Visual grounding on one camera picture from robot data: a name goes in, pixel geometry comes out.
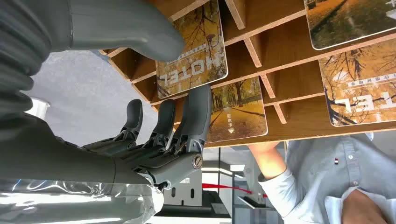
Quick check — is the autumn tree hotel card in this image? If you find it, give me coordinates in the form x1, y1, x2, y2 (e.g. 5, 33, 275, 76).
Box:
318, 38, 396, 128
155, 0, 229, 100

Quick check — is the autumn path arrow card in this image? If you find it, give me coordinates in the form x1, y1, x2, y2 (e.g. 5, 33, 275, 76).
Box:
205, 76, 269, 144

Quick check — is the brown wooden card rack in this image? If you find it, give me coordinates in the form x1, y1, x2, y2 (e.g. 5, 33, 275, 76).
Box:
99, 0, 396, 149

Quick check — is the person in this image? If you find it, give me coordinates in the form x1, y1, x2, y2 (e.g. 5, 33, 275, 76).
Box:
247, 132, 396, 224

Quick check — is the autumn grass photo card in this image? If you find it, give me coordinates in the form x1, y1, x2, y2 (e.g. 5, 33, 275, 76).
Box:
303, 0, 396, 51

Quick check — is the shiny silver wrapped robot cover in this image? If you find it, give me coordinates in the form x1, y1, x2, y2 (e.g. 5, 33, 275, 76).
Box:
0, 178, 165, 224

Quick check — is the white round cup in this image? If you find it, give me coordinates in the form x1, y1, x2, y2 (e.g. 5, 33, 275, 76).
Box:
25, 97, 51, 120

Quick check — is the grey slotted machine housing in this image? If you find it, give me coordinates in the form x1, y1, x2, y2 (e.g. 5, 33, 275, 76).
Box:
163, 169, 203, 207

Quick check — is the red barrier ribbon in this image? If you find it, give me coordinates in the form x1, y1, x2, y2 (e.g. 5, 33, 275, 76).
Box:
201, 183, 269, 199

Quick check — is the flat grey tablet device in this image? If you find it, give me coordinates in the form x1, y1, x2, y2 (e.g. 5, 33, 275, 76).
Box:
237, 195, 267, 211

